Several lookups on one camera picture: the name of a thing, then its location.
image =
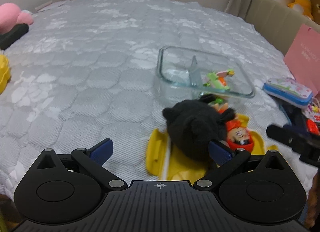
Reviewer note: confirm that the black toy with red button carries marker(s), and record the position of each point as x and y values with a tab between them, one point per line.
313	116

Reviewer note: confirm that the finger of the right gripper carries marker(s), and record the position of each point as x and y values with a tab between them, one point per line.
285	135

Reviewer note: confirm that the clear glass container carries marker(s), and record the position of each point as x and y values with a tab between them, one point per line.
180	74

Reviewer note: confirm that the yellow plush duck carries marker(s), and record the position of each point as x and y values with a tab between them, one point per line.
304	7

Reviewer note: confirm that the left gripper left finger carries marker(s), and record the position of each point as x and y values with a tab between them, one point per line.
92	161

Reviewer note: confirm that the beige headboard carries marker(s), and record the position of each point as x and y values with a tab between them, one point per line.
277	23

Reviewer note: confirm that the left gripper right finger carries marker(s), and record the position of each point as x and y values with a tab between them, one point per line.
228	161

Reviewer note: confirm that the black plush cat toy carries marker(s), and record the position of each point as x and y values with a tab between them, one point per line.
193	124

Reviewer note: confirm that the yellow container lid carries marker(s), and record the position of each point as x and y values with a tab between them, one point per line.
168	163

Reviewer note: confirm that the pink paper bag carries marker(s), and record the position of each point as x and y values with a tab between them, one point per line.
303	58

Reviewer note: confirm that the yellow plastic box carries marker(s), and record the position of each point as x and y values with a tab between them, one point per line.
5	73

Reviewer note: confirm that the red hooded doll figure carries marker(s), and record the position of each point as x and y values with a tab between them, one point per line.
232	130

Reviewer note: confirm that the grey quilted mattress cover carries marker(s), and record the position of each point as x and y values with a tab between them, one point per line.
86	71

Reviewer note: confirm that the black blue mouse pad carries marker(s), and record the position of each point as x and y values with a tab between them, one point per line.
296	120

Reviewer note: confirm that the blue floral tin case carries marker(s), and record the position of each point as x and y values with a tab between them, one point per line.
289	90

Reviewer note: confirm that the pink plush toy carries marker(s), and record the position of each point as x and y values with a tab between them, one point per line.
12	15

